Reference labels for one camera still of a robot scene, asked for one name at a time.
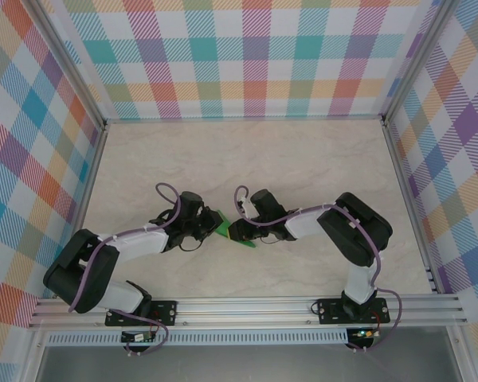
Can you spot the right small circuit board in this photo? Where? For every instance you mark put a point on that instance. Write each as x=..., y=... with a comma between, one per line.
x=364, y=333

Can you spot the green square paper sheet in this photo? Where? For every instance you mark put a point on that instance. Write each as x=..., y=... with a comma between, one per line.
x=222, y=218

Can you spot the thin aluminium rear rail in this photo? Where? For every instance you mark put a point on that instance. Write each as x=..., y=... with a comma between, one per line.
x=243, y=118

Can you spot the left small circuit board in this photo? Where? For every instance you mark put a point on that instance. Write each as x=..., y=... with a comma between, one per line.
x=135, y=337

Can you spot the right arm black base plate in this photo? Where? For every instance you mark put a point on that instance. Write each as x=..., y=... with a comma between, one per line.
x=330, y=312

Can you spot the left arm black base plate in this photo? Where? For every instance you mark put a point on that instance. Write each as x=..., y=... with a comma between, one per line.
x=165, y=312

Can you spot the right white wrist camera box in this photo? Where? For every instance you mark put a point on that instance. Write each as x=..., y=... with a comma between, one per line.
x=247, y=207

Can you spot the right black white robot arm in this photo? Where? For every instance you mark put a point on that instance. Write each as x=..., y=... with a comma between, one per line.
x=354, y=231

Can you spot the wide aluminium mounting rail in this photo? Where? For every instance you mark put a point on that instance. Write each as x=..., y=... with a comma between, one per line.
x=243, y=312

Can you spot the small circuit board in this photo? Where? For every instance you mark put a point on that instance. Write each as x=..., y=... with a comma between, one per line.
x=135, y=337
x=364, y=333

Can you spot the aluminium corner post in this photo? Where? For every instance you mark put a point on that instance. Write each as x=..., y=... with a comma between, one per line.
x=416, y=63
x=71, y=67

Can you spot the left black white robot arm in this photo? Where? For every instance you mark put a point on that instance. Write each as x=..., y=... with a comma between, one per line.
x=79, y=278

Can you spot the aluminium side floor rail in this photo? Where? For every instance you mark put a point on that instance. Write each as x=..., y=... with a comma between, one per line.
x=91, y=179
x=406, y=199

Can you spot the grey metal panel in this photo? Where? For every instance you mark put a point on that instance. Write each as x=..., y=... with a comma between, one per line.
x=243, y=364

